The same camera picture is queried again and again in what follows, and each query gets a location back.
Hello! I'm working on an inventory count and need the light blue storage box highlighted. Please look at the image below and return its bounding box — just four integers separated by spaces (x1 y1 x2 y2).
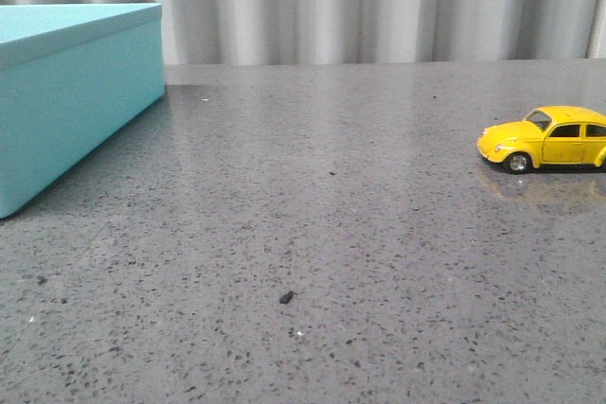
1 3 165 217

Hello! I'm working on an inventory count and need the yellow toy beetle car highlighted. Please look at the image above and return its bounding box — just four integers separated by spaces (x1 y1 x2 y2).
476 106 605 174

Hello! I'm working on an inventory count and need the small black debris chip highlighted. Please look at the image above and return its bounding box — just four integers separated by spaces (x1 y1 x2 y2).
278 290 294 304

